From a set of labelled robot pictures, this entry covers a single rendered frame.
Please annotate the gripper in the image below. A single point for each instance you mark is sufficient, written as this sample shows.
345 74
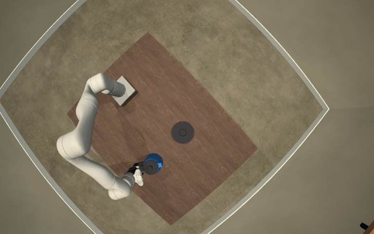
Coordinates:
135 174

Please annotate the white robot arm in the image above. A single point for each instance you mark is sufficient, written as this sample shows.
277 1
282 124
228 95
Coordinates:
73 145

